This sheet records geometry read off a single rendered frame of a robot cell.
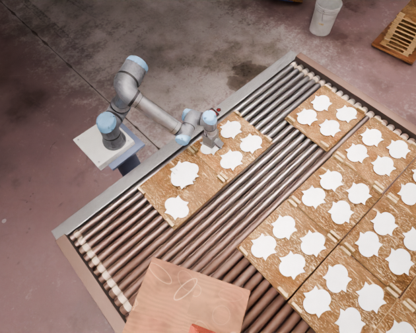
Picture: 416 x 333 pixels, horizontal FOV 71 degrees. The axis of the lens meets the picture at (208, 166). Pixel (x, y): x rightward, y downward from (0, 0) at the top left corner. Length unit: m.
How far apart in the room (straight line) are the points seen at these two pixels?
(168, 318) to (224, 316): 0.25
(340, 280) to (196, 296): 0.72
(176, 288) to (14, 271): 1.85
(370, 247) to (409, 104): 2.31
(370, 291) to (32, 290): 2.45
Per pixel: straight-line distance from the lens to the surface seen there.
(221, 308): 1.49
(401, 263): 1.86
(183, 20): 4.32
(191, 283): 1.50
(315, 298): 1.66
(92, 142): 2.07
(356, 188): 1.89
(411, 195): 2.02
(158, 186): 1.77
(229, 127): 1.93
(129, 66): 1.55
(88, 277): 1.73
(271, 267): 1.64
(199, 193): 1.73
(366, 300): 1.74
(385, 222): 1.89
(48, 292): 2.89
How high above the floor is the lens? 2.53
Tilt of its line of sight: 63 degrees down
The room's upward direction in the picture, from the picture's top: 4 degrees counter-clockwise
